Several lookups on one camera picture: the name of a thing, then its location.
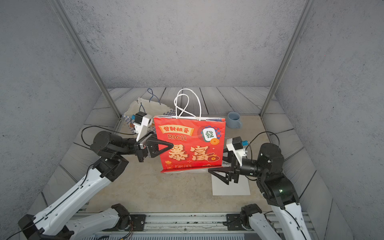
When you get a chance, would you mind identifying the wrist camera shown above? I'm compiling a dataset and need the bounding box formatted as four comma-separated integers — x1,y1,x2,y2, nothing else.
226,137,249,166
132,112,153,142

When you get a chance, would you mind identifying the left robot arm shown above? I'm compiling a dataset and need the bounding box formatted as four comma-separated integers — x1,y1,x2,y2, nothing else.
18,131,174,240

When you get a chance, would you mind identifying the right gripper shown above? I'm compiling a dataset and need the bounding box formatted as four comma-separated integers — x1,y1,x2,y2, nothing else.
209,148,269,187

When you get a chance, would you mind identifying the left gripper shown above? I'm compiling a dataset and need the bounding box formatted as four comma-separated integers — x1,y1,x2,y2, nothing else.
115,134,171,167

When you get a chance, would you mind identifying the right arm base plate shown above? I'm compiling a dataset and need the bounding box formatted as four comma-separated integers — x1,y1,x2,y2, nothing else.
223,214,245,231

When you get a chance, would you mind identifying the left frame post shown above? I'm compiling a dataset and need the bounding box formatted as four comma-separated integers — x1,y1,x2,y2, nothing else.
49,0,122,119

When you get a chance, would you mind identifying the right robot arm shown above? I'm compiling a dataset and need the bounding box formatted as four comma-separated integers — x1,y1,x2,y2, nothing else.
208,143,311,240

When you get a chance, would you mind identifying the frame post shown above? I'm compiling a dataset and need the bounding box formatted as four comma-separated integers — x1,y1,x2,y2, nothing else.
260,0,315,118
49,0,122,119

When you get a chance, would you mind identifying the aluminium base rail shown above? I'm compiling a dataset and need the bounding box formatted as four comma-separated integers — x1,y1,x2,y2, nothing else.
81,213,259,240

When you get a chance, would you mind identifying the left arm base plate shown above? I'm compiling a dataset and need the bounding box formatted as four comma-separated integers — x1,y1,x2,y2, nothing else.
130,214,147,232

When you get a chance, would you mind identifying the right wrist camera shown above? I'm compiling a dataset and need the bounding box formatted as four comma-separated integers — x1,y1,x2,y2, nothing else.
226,137,249,166

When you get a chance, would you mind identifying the white Happy Every Day bag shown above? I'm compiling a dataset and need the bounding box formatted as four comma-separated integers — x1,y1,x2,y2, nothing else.
211,175,251,196

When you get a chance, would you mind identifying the blue checkered paper bag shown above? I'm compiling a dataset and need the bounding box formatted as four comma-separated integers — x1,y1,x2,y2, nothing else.
123,88,175,134

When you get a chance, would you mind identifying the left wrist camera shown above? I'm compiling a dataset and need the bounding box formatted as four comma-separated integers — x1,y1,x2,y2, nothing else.
132,112,153,142

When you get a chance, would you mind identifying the red paper gift bag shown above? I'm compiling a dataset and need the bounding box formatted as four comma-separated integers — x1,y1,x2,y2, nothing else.
152,88,226,174

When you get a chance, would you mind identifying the right frame post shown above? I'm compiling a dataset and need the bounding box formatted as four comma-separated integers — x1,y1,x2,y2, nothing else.
260,0,315,118

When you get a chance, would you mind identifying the light blue mug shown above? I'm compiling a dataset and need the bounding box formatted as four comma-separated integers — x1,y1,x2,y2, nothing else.
226,112,243,129

